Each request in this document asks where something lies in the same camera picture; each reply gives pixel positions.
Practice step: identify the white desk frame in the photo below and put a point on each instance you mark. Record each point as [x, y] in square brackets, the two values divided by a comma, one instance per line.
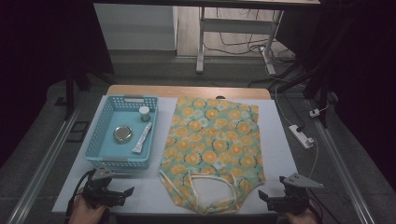
[236, 25]

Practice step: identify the black floor bracket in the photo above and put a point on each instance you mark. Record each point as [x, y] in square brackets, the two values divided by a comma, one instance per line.
[77, 132]

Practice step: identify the black metal stand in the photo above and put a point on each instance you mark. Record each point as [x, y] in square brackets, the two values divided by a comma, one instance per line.
[323, 93]
[69, 90]

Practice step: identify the white power strip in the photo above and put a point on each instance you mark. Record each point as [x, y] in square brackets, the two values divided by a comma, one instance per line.
[300, 136]

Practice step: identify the round silver metal tin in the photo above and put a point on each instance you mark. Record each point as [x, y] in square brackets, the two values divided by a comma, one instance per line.
[122, 134]

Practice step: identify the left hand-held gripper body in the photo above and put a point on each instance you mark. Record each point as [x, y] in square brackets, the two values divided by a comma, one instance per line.
[99, 191]

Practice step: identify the white table mat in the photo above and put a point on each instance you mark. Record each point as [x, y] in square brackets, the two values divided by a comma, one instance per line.
[275, 143]

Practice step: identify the light blue plastic basket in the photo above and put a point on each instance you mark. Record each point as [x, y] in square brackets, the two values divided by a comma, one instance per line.
[109, 149]

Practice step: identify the black curtain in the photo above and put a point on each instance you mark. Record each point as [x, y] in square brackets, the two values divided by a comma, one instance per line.
[37, 62]
[364, 62]

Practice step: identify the white cabinet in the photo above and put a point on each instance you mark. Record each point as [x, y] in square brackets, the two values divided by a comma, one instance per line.
[134, 28]

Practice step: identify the person's right hand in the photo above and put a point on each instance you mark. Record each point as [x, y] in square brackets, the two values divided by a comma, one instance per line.
[302, 219]

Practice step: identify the white tube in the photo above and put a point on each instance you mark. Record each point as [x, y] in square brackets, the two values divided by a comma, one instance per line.
[142, 138]

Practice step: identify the aluminium floor rail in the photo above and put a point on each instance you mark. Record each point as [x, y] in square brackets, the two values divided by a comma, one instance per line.
[40, 174]
[342, 174]

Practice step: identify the small white adapter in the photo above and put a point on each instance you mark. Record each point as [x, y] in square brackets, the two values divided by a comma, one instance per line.
[314, 113]

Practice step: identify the small jar with white lid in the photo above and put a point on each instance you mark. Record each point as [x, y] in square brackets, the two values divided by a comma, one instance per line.
[144, 113]

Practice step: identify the person's left hand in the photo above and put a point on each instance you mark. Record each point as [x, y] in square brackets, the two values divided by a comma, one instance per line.
[85, 214]

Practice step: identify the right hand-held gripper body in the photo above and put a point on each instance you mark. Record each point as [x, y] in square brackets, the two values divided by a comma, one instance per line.
[295, 199]

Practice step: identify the orange slice print cloth bag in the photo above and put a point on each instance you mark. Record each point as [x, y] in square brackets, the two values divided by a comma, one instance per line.
[214, 143]

